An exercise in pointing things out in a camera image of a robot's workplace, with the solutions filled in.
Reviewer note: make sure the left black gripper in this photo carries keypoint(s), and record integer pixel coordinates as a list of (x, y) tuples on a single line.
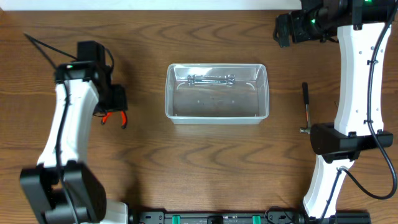
[(117, 101)]

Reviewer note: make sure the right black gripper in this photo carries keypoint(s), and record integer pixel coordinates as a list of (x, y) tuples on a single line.
[(283, 30)]

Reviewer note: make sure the clear plastic container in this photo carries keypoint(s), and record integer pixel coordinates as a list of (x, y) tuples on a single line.
[(247, 101)]

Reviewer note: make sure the silver wrench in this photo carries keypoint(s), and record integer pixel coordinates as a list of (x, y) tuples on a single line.
[(210, 80)]

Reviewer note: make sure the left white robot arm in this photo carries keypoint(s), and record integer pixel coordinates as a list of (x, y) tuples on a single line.
[(61, 188)]

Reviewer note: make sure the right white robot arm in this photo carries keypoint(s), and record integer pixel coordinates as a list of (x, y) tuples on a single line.
[(361, 28)]

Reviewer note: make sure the small claw hammer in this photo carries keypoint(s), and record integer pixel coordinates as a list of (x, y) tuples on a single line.
[(306, 103)]

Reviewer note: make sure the black mounting rail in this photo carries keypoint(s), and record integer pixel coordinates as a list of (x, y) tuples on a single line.
[(273, 216)]

